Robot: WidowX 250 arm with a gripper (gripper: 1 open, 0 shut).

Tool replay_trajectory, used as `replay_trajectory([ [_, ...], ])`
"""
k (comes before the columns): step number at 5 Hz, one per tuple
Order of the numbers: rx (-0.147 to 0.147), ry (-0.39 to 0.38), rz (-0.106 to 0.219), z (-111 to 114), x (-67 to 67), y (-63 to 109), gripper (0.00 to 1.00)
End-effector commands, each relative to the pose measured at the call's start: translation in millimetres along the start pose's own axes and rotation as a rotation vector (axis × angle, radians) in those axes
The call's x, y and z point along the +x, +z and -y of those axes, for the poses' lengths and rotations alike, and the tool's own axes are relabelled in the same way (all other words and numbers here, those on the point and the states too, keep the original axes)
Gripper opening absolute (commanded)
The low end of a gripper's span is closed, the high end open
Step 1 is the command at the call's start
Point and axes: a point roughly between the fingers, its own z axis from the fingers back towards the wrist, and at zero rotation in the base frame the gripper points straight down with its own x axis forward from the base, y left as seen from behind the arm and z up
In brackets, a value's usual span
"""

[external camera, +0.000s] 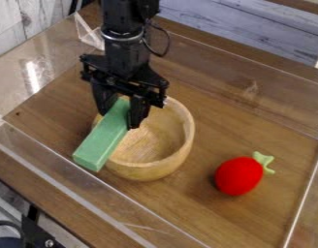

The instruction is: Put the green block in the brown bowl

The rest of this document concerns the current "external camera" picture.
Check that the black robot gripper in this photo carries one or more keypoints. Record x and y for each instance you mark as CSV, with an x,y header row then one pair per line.
x,y
122,72

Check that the green rectangular block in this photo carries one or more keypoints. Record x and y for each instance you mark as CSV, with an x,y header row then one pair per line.
x,y
100,142

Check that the brown wooden bowl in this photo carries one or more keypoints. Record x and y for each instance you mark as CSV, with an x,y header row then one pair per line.
x,y
153,151

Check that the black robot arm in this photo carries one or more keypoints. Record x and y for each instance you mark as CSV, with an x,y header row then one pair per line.
x,y
128,16

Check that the black metal table bracket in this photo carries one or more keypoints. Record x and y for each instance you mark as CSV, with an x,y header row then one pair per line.
x,y
36,237

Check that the clear acrylic tray wall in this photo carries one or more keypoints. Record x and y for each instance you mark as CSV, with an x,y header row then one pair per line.
x,y
252,105

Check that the red felt strawberry toy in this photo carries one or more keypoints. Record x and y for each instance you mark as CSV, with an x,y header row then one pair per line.
x,y
238,175

